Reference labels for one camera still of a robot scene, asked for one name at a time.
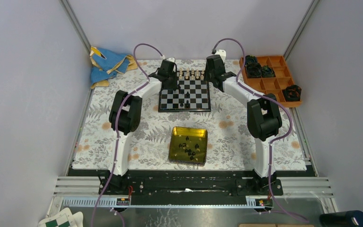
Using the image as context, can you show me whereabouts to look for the row of white chess pieces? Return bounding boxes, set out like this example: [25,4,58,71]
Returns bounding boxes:
[177,69,205,80]

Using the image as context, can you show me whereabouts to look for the black coiled part in organizer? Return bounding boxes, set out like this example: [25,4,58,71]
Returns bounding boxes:
[261,65,276,78]

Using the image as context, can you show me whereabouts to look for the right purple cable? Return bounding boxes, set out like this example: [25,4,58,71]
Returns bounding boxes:
[212,38,311,224]

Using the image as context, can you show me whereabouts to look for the black white chess board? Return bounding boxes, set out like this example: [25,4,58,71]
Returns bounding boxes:
[158,79,211,113]

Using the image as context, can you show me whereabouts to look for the floral patterned table mat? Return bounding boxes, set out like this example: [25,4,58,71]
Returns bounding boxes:
[72,59,307,171]

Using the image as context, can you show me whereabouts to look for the black mounting base rail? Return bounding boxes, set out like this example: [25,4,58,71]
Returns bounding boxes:
[98,170,284,196]

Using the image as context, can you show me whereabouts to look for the black cylinder bottle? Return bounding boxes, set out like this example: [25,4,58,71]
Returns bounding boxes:
[319,210,363,227]

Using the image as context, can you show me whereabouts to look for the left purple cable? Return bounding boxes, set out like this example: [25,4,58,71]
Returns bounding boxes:
[90,43,165,227]

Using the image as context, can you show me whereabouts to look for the black part at tray edge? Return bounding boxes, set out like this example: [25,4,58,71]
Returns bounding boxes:
[282,85,302,102]

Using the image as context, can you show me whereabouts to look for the black chess pieces in tray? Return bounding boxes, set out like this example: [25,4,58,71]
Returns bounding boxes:
[177,136,200,161]

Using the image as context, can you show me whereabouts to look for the blue yellow cloth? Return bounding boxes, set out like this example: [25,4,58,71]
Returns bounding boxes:
[89,46,138,89]

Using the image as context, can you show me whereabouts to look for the purple cable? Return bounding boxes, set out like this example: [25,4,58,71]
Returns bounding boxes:
[212,38,311,224]
[90,43,165,227]

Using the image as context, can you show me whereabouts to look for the black coiled part middle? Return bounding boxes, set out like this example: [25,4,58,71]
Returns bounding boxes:
[245,62,262,79]

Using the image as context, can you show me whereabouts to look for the black coiled part top left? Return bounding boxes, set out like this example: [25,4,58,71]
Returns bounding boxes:
[244,55,258,65]

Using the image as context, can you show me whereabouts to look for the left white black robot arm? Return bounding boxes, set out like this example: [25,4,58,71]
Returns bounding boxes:
[100,58,178,194]

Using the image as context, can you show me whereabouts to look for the orange compartment organizer tray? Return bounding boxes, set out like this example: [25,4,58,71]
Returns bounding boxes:
[242,55,302,108]

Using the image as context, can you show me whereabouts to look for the yellow metal tray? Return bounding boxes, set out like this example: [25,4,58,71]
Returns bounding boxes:
[168,126,208,166]

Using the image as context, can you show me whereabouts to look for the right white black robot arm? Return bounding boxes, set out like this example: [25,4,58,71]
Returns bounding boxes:
[204,54,282,195]

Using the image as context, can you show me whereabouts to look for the green white checkered paper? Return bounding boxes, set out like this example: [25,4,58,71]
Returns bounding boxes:
[38,208,84,227]

